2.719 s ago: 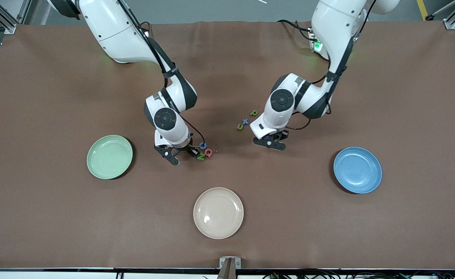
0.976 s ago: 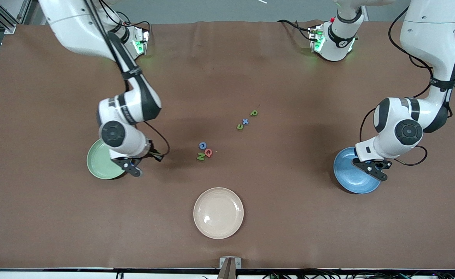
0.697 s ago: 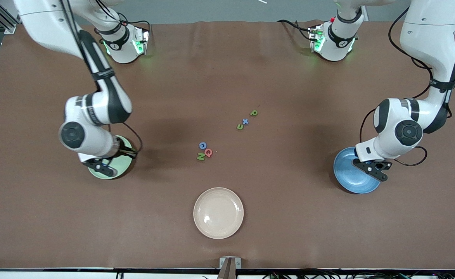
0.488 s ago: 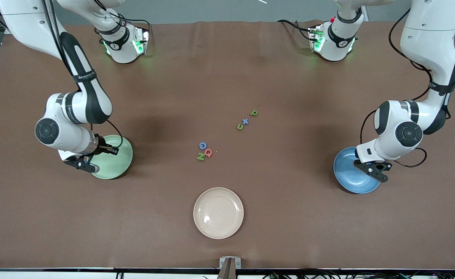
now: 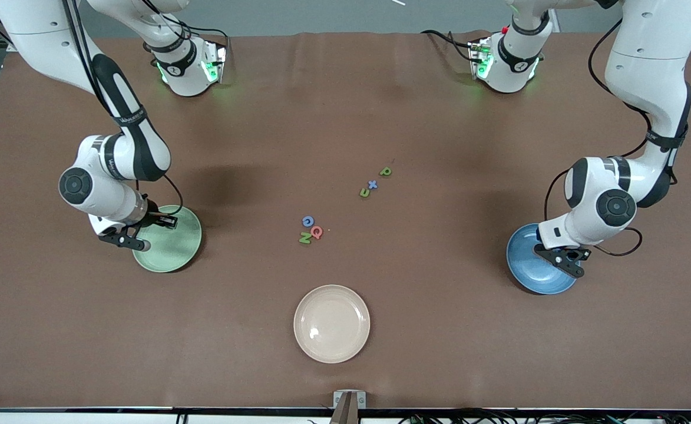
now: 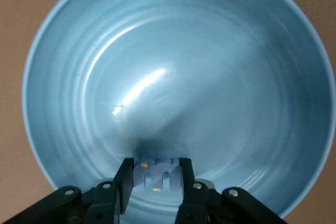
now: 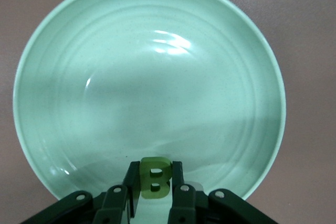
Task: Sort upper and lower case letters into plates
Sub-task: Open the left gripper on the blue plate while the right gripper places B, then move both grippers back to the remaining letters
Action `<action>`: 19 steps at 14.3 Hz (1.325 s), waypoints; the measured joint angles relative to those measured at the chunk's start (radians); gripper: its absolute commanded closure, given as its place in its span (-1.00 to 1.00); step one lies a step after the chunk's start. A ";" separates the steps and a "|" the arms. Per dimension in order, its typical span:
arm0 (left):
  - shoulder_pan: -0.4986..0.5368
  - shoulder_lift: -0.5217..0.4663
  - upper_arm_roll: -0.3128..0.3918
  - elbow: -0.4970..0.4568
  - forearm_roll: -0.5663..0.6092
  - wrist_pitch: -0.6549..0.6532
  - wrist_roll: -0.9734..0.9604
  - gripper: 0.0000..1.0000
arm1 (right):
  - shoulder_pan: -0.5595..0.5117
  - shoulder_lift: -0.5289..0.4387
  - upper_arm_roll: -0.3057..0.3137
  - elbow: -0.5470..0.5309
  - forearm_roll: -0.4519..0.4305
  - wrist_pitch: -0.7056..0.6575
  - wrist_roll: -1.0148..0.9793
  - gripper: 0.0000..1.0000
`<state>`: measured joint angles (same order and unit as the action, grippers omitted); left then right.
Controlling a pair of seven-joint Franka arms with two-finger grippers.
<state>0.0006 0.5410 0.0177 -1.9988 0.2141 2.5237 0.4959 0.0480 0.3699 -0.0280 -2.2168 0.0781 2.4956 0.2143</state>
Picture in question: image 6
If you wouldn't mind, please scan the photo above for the blue plate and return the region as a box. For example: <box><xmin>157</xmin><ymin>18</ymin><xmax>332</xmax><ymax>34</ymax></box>
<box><xmin>22</xmin><ymin>0</ymin><xmax>332</xmax><ymax>221</ymax></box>

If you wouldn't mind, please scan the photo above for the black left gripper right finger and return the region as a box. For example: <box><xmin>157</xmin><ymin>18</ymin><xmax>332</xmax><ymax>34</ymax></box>
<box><xmin>174</xmin><ymin>157</ymin><xmax>287</xmax><ymax>224</ymax></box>

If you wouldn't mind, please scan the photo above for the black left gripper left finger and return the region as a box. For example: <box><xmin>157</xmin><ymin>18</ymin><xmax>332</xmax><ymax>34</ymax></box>
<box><xmin>0</xmin><ymin>157</ymin><xmax>135</xmax><ymax>224</ymax></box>

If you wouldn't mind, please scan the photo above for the blue letter B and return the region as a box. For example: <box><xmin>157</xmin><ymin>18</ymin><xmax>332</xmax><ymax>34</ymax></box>
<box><xmin>133</xmin><ymin>157</ymin><xmax>183</xmax><ymax>193</ymax></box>

